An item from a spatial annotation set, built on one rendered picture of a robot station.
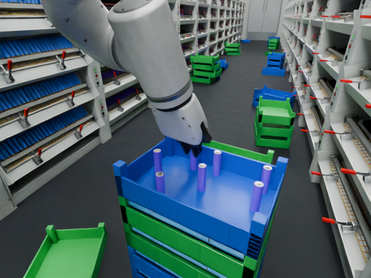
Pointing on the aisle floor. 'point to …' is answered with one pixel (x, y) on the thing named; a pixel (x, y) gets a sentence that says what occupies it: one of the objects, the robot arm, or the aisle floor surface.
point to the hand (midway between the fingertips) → (191, 146)
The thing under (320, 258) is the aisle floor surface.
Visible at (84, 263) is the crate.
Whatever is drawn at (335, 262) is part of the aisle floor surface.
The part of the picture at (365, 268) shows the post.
